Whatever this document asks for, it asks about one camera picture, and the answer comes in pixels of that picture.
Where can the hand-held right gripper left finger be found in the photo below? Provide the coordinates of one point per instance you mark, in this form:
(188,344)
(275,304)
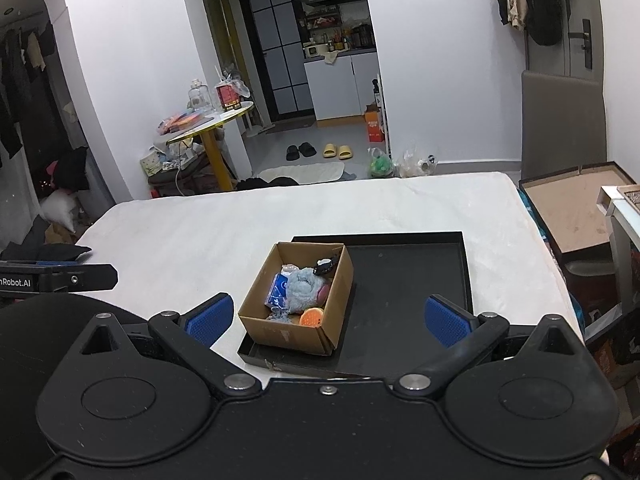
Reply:
(210,320)

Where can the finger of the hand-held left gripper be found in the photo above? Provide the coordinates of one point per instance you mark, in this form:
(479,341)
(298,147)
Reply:
(85,277)

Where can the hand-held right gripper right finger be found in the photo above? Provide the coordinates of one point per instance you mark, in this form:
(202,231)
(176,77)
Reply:
(447,321)

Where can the black tray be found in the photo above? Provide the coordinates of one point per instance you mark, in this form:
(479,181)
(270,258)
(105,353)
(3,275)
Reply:
(405,300)

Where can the brown cardboard box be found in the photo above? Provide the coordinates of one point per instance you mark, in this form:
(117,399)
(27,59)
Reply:
(285,335)

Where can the orange round soft toy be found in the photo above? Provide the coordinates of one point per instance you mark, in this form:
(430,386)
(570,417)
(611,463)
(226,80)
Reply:
(311,317)

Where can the pink soft toy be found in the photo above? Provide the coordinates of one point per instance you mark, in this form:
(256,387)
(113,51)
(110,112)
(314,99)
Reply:
(325,294)

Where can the black cloth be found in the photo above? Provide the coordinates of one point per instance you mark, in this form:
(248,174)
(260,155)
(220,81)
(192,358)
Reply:
(45,251)

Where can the white fluffy cushion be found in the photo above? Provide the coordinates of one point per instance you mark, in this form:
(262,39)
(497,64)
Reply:
(60,210)

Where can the blue and white packet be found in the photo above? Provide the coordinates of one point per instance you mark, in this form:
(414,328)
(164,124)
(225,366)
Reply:
(277,290)

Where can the blue grey fluffy toy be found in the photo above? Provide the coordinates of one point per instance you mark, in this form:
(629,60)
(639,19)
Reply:
(302,292)

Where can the dark cluttered chair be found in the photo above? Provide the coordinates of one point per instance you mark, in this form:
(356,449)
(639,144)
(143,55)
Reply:
(172,172)

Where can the crumpled clear plastic bag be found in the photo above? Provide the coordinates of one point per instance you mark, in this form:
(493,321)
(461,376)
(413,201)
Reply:
(415,165)

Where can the open brown flat box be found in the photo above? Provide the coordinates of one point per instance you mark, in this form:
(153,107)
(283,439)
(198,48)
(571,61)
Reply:
(575,210)

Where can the bag of green toys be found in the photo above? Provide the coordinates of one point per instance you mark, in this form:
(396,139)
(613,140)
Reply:
(381,164)

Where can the white floor mat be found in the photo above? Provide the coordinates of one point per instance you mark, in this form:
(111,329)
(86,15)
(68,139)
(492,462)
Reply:
(305,173)

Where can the pile of colourful packets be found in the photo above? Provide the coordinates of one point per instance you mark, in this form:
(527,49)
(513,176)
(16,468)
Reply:
(182,122)

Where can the black slipper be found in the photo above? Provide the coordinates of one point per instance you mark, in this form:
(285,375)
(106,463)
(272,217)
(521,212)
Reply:
(307,150)
(292,153)

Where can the hanging dark clothes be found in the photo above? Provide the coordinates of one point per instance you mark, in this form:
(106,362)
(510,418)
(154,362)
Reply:
(25,95)

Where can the yellow slipper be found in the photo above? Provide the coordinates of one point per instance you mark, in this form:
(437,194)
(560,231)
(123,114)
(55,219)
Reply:
(345,152)
(329,150)

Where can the yellow round table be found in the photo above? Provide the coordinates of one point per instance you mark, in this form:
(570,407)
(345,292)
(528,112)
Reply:
(210,122)

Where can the white side table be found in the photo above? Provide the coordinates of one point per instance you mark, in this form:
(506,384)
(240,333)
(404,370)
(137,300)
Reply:
(625,230)

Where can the orange cardboard box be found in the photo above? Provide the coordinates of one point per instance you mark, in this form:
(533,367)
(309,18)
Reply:
(374,127)

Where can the dark door mat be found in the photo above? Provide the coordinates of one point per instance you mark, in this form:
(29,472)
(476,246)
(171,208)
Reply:
(290,125)

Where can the clear glass jar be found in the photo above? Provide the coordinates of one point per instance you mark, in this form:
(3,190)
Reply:
(200,97)

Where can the red carton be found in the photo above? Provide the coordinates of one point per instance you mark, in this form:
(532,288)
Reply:
(227,97)

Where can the black spray bottle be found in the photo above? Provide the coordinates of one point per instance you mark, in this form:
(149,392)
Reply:
(375,92)

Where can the white kitchen cabinet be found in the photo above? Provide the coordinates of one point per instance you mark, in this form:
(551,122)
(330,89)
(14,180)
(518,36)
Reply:
(340,87)

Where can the black framed glass door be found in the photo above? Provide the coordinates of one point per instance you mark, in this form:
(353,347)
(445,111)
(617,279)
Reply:
(275,50)

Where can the beige cloth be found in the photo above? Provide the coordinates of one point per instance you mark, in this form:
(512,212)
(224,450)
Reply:
(331,57)

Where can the white rice cooker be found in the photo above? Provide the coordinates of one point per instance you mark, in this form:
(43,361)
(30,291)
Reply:
(313,51)

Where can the hanging dark and beige coats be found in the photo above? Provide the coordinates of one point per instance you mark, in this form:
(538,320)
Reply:
(540,0)

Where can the grey entrance door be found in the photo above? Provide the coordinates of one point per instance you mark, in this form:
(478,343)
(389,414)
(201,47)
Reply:
(585,10)

